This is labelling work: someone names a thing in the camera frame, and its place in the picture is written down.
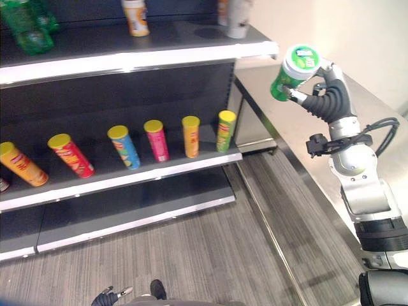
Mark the orange and white cup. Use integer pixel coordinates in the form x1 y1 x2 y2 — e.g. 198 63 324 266
120 0 151 37

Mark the red chips can yellow lid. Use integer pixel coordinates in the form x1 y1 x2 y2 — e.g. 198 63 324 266
47 133 96 179

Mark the pink chips can yellow lid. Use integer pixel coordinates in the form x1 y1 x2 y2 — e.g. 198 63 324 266
143 119 171 163

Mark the metal floor strip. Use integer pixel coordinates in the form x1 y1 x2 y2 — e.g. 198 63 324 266
235 161 309 306

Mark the green chips can yellow lid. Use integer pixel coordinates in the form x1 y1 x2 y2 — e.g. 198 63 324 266
216 110 237 154

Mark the dark robot foot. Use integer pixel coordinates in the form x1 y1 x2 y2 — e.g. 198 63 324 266
149 279 168 301

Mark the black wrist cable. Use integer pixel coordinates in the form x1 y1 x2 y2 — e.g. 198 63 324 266
358 117 400 157

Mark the small green plastic bottle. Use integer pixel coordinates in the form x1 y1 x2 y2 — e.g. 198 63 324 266
31 0 61 34

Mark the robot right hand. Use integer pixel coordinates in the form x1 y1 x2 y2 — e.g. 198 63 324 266
281 61 363 139

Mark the stainless steel counter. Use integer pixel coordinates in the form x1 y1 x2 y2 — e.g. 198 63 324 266
233 62 408 259

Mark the slim orange chips can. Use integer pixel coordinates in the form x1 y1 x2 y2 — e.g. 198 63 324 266
181 115 201 159

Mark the large green plastic bottle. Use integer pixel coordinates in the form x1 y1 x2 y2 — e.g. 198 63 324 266
0 0 55 55

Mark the white paper cup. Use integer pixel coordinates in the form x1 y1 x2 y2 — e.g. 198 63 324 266
226 0 253 40

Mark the orange chips can yellow lid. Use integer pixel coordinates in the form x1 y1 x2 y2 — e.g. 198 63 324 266
0 141 50 187

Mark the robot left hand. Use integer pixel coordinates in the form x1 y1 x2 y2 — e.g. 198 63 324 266
91 286 133 306

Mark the blue chips can yellow lid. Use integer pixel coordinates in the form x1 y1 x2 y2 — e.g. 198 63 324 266
106 125 142 171

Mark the black wrist clamp with camera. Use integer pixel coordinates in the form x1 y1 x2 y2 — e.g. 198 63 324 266
305 133 372 157

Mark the green cup with white lid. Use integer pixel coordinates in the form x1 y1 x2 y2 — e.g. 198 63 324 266
270 44 321 103

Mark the black shelf unit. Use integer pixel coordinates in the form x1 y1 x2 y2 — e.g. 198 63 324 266
0 0 280 264

